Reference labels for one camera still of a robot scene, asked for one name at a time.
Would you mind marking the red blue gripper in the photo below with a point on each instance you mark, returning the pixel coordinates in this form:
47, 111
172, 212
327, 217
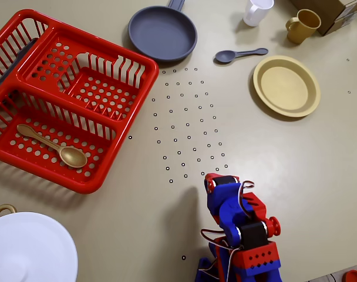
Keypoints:
224, 180

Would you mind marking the yellow plastic plate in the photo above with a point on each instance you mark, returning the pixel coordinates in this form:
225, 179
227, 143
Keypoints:
285, 86

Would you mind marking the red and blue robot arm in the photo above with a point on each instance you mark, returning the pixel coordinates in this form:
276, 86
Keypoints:
255, 258

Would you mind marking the gray plastic spoon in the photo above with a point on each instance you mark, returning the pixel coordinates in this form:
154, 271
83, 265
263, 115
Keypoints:
225, 55

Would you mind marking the golden plastic spoon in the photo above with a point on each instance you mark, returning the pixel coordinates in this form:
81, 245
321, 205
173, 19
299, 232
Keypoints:
70, 157

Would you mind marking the red plastic dish rack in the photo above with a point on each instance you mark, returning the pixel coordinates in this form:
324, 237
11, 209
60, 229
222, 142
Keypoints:
78, 102

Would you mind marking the gray plastic frying pan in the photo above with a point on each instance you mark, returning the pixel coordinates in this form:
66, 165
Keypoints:
162, 32

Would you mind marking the red round cap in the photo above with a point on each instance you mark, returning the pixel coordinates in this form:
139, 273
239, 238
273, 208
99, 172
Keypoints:
354, 276

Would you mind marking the white plastic mug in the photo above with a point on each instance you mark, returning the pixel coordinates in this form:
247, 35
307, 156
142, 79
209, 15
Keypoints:
255, 13

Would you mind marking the yellow plastic mug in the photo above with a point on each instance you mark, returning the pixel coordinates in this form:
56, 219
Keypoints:
301, 28

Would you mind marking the white pot lid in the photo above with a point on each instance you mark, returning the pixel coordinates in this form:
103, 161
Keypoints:
28, 249

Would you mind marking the brown cardboard box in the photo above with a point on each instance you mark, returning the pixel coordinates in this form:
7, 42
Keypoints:
340, 13

